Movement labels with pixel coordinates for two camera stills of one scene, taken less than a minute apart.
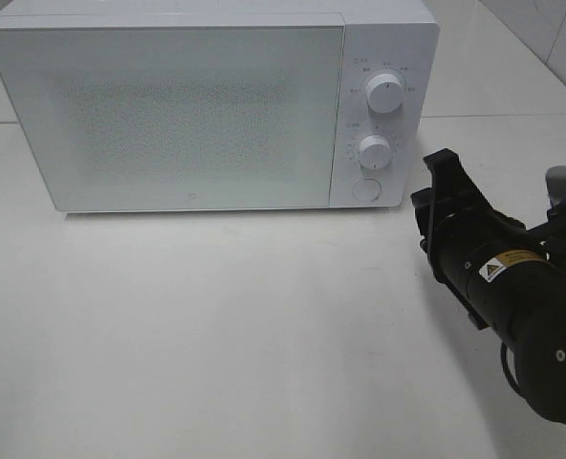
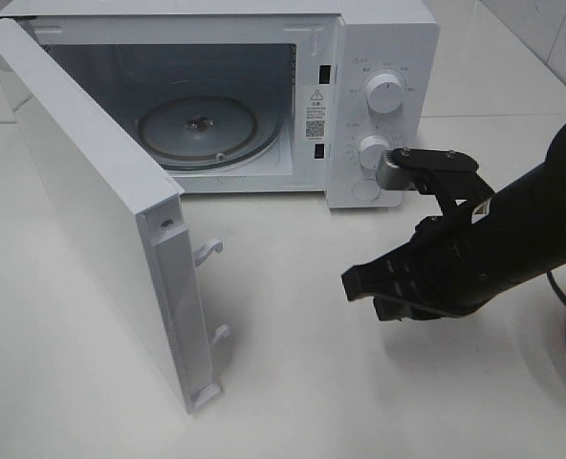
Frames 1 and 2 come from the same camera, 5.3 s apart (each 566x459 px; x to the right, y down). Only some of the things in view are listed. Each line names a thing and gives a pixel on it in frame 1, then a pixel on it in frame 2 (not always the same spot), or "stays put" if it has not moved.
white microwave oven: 218,104 stays put
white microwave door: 176,118 -> 133,213
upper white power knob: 385,93 stays put
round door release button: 366,189 stays put
